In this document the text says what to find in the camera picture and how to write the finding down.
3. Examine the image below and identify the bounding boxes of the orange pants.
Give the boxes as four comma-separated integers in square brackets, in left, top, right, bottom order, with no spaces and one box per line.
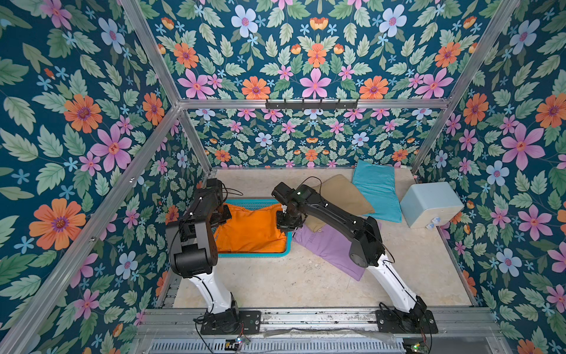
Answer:
[213,203,288,255]

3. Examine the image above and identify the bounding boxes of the tan pants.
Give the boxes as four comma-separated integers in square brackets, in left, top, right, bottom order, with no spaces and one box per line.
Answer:
[314,175,374,216]

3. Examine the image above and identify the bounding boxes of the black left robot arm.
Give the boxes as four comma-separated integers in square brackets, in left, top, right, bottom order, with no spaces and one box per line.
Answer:
[167,178,234,315]

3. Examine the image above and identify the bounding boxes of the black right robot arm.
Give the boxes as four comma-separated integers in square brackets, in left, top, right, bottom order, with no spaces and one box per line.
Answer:
[272,182,427,321]

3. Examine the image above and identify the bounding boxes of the folded purple pants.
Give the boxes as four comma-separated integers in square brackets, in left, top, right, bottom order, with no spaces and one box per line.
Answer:
[293,225,367,281]

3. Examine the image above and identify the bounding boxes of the folded teal pants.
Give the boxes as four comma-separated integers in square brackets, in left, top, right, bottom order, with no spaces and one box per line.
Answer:
[352,161,402,223]

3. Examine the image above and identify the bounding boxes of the light blue box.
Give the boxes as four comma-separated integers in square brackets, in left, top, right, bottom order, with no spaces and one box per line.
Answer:
[400,181,464,229]

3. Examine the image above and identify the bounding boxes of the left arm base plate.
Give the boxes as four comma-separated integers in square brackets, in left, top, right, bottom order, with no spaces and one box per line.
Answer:
[200,311,262,336]

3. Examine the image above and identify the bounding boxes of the black hook rail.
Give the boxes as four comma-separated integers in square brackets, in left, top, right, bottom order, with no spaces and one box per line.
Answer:
[265,99,359,111]

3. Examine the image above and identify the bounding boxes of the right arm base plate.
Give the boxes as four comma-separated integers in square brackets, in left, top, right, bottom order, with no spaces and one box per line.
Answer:
[375,308,439,335]

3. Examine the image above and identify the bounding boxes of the aluminium frame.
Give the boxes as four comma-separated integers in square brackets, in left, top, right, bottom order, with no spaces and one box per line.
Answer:
[1,1,520,353]

